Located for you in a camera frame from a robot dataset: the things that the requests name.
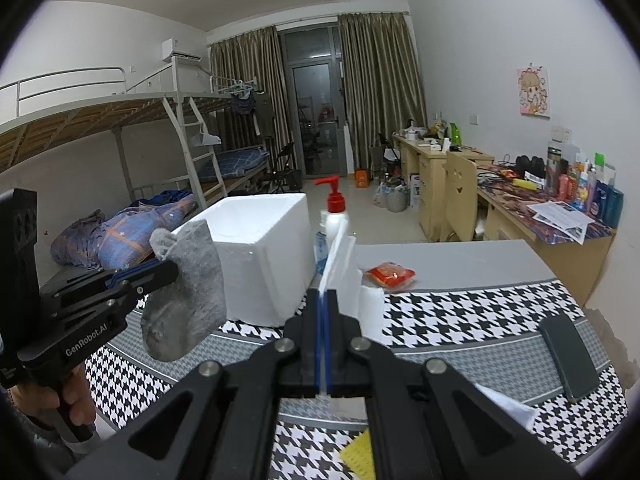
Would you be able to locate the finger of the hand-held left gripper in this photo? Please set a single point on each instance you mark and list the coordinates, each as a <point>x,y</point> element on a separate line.
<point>150,280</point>
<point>127,274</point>

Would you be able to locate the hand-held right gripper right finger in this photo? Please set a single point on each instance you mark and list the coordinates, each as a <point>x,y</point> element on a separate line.
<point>334,350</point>

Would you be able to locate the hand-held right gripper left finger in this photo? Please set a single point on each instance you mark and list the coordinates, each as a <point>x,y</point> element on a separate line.
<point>316,350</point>

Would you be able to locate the grey sock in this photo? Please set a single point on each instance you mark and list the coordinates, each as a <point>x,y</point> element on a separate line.
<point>185,300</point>

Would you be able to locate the white foam box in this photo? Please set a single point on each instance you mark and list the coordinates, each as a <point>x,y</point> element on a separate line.
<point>270,255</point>

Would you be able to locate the person's left forearm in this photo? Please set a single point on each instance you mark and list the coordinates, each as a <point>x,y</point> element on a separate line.
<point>45,455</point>

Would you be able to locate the person's left hand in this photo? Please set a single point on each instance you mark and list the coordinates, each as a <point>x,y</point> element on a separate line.
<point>77,400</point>

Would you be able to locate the blue plaid quilt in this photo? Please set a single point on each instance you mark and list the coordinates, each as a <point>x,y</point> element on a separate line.
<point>130,235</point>

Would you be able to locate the purple grey cloth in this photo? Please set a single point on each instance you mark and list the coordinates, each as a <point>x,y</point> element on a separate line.
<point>77,240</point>

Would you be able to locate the dark blue garment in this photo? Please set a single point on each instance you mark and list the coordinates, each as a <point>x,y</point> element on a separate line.
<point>165,197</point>

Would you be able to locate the red snack packet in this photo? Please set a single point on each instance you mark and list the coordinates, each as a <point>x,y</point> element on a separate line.
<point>390,275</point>

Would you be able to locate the clear blue liquid bottle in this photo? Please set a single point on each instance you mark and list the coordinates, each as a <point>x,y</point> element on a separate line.
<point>320,255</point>

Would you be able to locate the houndstooth blanket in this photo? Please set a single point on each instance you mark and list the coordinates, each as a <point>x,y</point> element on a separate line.
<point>450,320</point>

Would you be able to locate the blue plaid mattress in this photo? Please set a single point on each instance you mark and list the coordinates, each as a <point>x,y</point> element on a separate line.
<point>235,160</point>

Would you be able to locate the white red pump bottle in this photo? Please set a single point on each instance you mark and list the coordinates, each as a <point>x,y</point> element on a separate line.
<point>332,202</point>

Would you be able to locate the white clothes hanger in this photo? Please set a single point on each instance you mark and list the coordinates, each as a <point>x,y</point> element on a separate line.
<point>207,139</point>

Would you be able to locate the white plastic bag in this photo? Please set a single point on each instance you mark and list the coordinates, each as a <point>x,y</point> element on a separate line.
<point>379,195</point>

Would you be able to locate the metal bucket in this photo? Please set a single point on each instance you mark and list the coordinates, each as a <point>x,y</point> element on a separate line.
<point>395,200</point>

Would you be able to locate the white metal bunk bed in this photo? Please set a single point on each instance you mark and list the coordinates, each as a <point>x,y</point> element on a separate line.
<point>200,80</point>
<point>100,110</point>

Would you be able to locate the orange box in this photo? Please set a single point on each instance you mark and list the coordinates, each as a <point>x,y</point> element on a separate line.
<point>362,179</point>

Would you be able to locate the black folding chair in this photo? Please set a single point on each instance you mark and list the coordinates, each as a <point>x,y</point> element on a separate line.
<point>282,165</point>
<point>385,155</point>

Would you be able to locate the white blue carton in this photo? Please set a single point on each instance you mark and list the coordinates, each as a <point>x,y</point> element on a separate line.
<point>414,190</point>

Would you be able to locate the white paper sheet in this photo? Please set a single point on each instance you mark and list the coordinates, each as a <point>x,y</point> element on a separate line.
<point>510,407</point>

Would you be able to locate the light wooden desk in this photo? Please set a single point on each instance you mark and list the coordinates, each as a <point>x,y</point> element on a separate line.
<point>430,185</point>
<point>565,265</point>

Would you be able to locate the white leaning board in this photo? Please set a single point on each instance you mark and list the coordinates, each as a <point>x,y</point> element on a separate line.
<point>350,152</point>

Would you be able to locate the dark hanging clothes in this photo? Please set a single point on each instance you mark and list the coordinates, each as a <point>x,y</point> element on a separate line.
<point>244,104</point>

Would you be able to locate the wooden chair with smiley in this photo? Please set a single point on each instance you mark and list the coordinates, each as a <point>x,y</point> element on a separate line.
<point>460,190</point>

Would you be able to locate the white air conditioner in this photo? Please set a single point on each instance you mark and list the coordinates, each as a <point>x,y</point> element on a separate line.
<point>180,50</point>

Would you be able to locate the white tissue box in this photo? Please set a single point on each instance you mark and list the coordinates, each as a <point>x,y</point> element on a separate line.
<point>441,146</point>

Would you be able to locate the brown curtain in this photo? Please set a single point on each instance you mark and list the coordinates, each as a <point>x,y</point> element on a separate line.
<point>380,85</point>
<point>245,70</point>

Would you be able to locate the patterned desk mat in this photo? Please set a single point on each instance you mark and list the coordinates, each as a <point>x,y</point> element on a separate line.
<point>510,200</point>

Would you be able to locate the black phone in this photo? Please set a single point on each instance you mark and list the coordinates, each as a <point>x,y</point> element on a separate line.
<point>567,360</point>

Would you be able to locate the pile of desk clutter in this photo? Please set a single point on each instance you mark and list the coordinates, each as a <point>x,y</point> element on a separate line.
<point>425,132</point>

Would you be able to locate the glass balcony door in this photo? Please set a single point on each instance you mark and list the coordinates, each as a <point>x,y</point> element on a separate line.
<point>315,110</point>

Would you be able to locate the yellow tube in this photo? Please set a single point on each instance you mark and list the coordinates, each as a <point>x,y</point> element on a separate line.
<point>524,183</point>

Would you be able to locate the printed paper sheets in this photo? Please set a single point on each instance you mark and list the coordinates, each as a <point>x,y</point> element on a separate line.
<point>562,217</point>

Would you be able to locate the black headphones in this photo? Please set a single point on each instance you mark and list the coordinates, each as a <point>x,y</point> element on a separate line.
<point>530,166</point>

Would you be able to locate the row of toiletry bottles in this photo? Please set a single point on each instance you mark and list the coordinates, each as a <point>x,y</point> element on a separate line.
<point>585,190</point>

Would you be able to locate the white wall socket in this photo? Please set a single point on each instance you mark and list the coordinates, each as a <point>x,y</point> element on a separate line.
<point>560,134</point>

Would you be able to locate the pink cartoon wall poster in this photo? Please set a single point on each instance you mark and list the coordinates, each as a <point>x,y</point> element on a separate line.
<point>534,91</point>

